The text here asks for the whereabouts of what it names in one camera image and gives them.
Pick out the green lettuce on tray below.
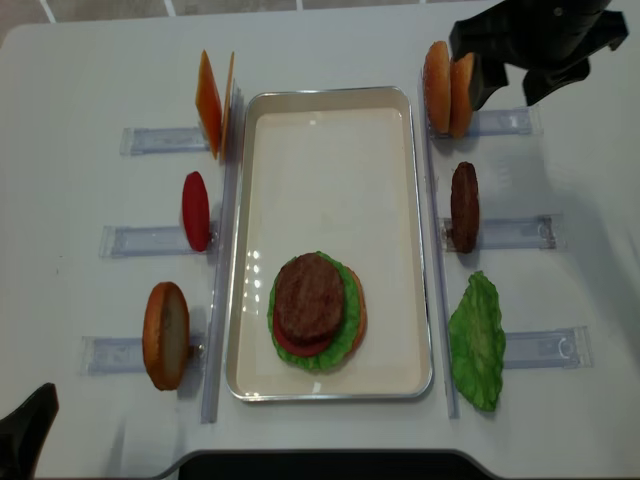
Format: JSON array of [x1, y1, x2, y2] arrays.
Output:
[[267, 251, 360, 372]]

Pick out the clear tomato holder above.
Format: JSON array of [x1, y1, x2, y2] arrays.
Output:
[[99, 226, 218, 259]]

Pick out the bun half inner right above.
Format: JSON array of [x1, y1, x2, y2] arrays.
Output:
[[423, 41, 451, 134]]

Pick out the orange cheese slice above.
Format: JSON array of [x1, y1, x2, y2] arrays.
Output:
[[195, 50, 223, 158], [219, 51, 235, 164]]

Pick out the clear right bun holder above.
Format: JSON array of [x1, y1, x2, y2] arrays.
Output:
[[427, 103, 544, 141]]

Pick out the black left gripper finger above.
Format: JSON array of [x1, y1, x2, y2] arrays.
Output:
[[1, 383, 59, 479]]

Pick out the clear left bun holder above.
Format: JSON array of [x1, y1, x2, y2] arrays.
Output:
[[78, 335, 207, 377]]

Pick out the red tomato slice standing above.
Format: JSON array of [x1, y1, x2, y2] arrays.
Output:
[[181, 171, 211, 252]]

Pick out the bun half standing left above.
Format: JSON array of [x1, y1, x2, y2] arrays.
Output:
[[142, 282, 190, 391]]

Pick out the red tomato slice on tray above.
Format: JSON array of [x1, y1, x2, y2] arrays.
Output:
[[273, 315, 333, 358]]

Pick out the clear right long rail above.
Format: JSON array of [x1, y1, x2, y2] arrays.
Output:
[[418, 69, 460, 419]]

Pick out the clear patty holder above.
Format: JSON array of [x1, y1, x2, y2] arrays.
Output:
[[438, 213, 566, 252]]

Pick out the clear cheese holder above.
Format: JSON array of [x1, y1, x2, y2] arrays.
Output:
[[120, 127, 210, 156]]

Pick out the bottom bun on tray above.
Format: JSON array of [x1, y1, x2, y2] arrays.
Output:
[[347, 268, 368, 355]]

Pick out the bun half outer right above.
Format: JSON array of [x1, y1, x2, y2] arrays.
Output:
[[449, 53, 474, 138]]

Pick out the orange cheese slice outer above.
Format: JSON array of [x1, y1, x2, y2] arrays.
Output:
[[195, 50, 223, 158]]

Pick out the clear left long rail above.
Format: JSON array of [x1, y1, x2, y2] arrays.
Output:
[[201, 81, 244, 424]]

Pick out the white rectangular metal tray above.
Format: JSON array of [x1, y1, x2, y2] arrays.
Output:
[[225, 86, 433, 402]]

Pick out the clear bun holder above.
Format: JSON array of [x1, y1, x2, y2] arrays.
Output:
[[427, 103, 544, 141], [78, 335, 207, 377]]

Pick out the brown meat patty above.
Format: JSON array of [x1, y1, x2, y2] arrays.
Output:
[[450, 162, 480, 254], [274, 253, 345, 346]]

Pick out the clear lettuce holder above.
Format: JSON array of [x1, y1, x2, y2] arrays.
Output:
[[504, 326, 593, 369]]

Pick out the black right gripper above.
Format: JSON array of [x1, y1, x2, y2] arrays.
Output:
[[449, 0, 628, 111]]

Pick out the orange cheese slice inner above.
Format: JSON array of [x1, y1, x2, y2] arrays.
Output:
[[219, 51, 235, 164]]

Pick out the clear long rail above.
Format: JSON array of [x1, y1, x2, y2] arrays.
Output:
[[201, 81, 244, 424], [418, 69, 460, 419]]

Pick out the green lettuce leaf standing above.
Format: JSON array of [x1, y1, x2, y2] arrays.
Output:
[[448, 271, 506, 412]]

